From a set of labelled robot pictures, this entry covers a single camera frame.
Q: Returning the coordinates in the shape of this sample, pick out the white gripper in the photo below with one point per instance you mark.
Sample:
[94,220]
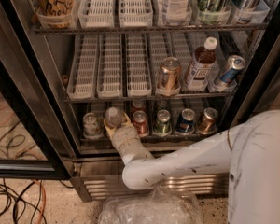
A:
[125,138]

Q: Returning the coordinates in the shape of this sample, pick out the clear water bottle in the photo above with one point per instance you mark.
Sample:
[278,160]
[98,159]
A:
[114,117]

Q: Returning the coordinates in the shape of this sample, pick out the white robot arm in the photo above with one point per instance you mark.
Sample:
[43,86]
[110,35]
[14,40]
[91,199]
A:
[249,153]

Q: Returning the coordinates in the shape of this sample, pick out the silver can bottom shelf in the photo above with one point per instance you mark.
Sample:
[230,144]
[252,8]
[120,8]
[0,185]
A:
[92,126]

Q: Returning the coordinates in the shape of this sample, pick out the white tray shelf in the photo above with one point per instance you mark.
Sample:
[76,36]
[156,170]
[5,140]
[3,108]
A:
[97,13]
[135,13]
[81,82]
[109,78]
[138,73]

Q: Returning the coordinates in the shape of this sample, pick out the gold can middle shelf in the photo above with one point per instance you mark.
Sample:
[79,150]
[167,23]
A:
[169,71]

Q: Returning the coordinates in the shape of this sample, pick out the copper can bottom shelf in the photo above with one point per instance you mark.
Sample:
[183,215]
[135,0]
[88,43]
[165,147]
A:
[207,121]

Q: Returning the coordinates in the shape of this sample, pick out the glass fridge door left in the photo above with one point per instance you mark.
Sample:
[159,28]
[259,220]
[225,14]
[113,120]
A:
[31,68]

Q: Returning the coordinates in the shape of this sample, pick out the glass fridge door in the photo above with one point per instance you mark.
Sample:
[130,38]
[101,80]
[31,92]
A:
[259,74]
[31,68]

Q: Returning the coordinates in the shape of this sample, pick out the stainless fridge cabinet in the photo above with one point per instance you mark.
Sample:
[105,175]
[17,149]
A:
[98,167]

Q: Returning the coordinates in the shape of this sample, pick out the brown tea bottle white cap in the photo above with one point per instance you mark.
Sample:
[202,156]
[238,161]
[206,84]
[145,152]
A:
[203,58]

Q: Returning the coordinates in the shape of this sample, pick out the white tray top shelf right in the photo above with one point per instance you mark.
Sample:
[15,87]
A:
[135,13]

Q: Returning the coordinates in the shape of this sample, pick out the white tray top shelf left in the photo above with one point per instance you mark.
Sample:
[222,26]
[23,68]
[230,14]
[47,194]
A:
[97,13]

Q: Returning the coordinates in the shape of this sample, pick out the white labelled bottle top shelf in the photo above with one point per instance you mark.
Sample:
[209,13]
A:
[176,12]

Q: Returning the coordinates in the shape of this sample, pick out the green can top shelf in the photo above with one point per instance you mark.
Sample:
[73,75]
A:
[211,12]

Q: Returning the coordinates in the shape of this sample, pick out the glass fridge door right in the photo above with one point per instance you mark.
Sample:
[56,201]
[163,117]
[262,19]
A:
[259,74]

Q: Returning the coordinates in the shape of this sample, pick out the blue can top shelf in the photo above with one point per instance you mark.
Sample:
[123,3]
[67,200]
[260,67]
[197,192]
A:
[244,10]

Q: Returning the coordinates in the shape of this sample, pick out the red soda can front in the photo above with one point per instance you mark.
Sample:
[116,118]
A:
[140,122]

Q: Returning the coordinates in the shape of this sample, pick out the red soda can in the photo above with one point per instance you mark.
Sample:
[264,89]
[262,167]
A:
[138,105]
[140,122]

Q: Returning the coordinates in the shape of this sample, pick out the red soda can rear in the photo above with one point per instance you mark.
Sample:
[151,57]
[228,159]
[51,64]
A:
[138,105]

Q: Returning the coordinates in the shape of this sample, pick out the green soda can front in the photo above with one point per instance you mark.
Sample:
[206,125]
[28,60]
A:
[162,123]

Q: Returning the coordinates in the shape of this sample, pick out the green soda can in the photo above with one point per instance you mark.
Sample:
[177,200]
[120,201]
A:
[162,104]
[162,123]

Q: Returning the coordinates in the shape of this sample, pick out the green soda can rear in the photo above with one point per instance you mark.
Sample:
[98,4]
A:
[162,104]

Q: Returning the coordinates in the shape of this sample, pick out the blue soda can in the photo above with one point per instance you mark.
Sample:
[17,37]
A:
[185,121]

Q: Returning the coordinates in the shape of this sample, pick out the clear plastic bag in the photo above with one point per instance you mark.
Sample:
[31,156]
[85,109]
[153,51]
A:
[160,206]

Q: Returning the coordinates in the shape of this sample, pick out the blue silver slim can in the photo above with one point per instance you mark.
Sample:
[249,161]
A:
[234,65]

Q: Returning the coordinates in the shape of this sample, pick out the orange LaCroix can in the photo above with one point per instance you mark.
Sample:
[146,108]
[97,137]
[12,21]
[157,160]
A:
[55,13]

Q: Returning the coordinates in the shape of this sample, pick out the bottom wire shelf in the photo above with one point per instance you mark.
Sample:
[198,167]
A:
[155,139]

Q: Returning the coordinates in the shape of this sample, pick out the wire shelf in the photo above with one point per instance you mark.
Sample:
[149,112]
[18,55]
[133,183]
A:
[153,29]
[189,95]
[155,139]

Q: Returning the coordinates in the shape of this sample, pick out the middle wire shelf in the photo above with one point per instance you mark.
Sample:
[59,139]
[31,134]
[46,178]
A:
[189,95]

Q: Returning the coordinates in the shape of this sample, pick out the top wire shelf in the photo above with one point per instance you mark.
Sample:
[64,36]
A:
[153,29]

